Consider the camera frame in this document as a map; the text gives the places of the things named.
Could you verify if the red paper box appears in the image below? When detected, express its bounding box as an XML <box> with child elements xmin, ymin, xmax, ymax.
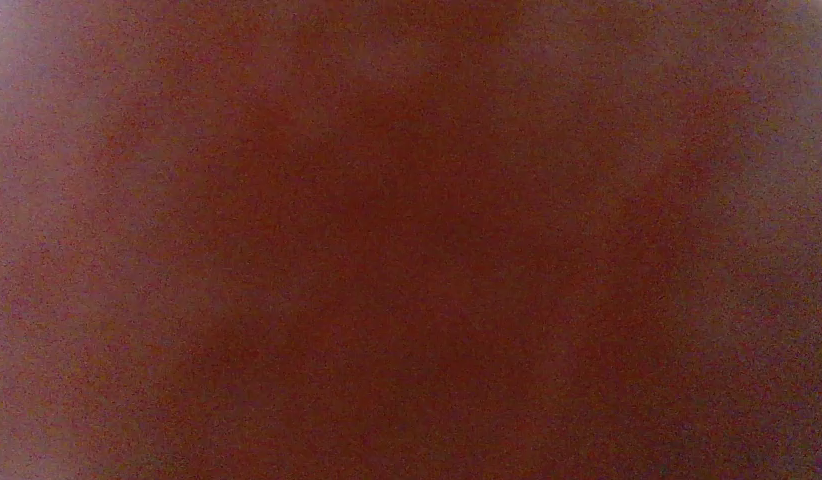
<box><xmin>0</xmin><ymin>1</ymin><xmax>822</xmax><ymax>479</ymax></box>

